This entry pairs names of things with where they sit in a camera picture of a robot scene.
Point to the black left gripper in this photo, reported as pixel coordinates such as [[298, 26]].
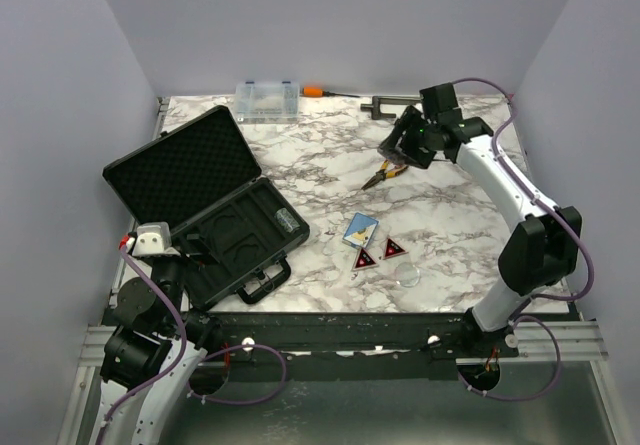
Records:
[[206, 253]]

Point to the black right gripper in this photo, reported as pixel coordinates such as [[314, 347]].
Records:
[[409, 120]]

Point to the blue playing card deck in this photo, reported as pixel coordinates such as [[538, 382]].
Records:
[[360, 230]]

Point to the orange blue poker chip stack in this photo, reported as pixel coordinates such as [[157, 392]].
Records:
[[287, 220]]

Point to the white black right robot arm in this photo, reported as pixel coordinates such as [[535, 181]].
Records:
[[542, 248]]

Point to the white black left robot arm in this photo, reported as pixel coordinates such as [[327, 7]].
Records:
[[158, 341]]

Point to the yellow black pliers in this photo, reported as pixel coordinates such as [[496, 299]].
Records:
[[387, 170]]

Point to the black metal puller tool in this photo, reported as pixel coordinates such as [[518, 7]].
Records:
[[377, 102]]

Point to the black foam lined carry case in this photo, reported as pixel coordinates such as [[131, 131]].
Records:
[[203, 177]]

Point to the right red triangle all-in button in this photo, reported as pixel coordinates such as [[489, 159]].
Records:
[[392, 249]]

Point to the red triangle all-in button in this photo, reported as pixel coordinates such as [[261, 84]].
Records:
[[392, 249], [363, 260]]

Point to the left red triangle all-in button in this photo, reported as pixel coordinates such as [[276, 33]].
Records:
[[363, 260]]

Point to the clear plastic screw box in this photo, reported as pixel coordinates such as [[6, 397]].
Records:
[[266, 102]]

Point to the clear round dealer button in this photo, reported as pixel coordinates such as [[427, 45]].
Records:
[[407, 275]]

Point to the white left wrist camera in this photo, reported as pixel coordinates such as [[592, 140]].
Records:
[[151, 239]]

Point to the orange handle screwdriver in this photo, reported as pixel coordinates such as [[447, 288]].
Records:
[[315, 92]]

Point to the aluminium rail frame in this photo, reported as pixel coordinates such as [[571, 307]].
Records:
[[575, 341]]

